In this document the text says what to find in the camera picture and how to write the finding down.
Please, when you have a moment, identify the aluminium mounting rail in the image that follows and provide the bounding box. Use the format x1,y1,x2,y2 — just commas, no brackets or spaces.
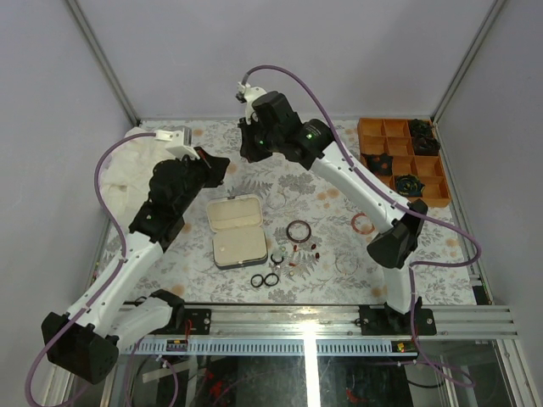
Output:
122,304,518,357

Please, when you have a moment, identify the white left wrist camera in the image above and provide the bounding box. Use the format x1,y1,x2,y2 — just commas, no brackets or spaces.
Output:
154,126,199,159

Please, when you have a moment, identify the dark flower with blue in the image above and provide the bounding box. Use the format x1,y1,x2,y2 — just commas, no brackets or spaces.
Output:
394,174,425,198

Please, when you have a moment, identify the dark purple bangle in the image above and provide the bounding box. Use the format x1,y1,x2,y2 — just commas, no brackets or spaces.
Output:
285,220,312,243

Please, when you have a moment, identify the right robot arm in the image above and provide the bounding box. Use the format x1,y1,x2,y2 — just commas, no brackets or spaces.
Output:
236,86,428,335

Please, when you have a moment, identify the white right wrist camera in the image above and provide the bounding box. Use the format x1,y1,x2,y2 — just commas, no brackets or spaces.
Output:
236,81,267,122

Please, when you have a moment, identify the cream navy jewelry box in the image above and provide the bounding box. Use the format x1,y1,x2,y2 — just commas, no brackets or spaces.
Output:
206,194,268,270

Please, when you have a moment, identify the wooden compartment tray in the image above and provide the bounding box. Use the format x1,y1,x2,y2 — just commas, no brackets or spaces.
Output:
357,118,451,208

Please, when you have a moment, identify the dark fabric flower in tray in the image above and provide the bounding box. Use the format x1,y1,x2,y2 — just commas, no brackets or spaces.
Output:
408,119,441,156

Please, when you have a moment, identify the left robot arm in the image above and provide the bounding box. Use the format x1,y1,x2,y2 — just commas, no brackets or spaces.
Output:
42,148,230,384

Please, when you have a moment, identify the dark green bangle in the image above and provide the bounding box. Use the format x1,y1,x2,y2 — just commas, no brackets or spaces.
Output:
270,254,284,265

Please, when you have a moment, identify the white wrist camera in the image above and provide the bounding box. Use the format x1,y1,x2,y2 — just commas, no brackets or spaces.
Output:
154,126,199,159
236,81,267,122

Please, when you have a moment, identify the orange bangle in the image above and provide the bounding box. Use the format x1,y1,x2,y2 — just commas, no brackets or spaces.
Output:
350,213,375,235

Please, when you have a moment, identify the twisted silver bangle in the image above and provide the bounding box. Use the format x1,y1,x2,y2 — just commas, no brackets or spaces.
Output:
266,189,288,210

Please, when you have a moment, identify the white crumpled cloth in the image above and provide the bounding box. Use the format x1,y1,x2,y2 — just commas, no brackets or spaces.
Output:
99,136,174,231

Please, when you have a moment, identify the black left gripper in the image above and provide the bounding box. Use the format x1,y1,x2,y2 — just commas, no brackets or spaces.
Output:
176,148,231,215

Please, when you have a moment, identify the silver hoop bangle right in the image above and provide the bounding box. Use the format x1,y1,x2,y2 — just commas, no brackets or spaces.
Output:
334,254,360,276

